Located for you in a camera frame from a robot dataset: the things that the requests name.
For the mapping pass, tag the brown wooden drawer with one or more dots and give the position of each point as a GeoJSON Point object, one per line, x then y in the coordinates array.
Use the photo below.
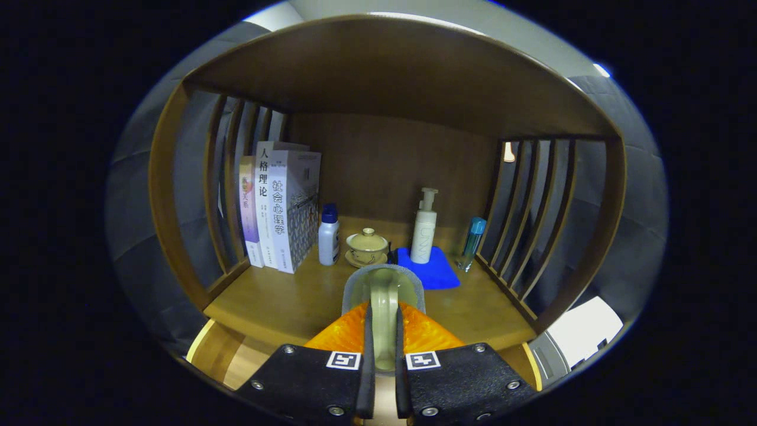
{"type": "Point", "coordinates": [225, 355]}

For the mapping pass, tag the blue cloth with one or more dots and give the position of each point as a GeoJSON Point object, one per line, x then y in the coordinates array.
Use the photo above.
{"type": "Point", "coordinates": [440, 273]}

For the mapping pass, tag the wooden countertop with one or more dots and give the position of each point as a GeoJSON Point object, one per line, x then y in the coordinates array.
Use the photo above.
{"type": "Point", "coordinates": [284, 307]}

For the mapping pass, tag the small white bottle blue cap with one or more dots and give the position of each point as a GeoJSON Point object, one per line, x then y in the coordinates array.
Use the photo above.
{"type": "Point", "coordinates": [329, 239]}

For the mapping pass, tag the thin white book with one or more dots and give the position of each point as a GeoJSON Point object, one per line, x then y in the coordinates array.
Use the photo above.
{"type": "Point", "coordinates": [263, 201]}

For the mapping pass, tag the brown wooden cabinet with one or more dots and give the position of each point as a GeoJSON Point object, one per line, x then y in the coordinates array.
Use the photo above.
{"type": "Point", "coordinates": [390, 71]}

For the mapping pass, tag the yellow lidded ceramic teacup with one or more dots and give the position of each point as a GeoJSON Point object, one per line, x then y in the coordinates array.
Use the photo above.
{"type": "Point", "coordinates": [366, 245]}

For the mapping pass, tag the teal slim bottle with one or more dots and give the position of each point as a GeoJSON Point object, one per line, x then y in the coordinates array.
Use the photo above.
{"type": "Point", "coordinates": [472, 242]}

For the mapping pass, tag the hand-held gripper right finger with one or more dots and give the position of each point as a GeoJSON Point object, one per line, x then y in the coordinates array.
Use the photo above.
{"type": "Point", "coordinates": [402, 384]}

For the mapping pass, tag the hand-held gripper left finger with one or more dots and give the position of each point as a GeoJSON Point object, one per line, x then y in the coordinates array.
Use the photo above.
{"type": "Point", "coordinates": [366, 384]}

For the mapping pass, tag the white filing cabinet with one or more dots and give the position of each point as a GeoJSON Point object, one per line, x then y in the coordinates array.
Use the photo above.
{"type": "Point", "coordinates": [585, 328]}

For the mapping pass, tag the white pump bottle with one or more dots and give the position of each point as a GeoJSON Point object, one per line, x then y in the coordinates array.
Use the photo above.
{"type": "Point", "coordinates": [424, 231]}

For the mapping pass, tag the pink purple book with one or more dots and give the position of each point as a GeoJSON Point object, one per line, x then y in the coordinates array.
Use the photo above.
{"type": "Point", "coordinates": [248, 219]}

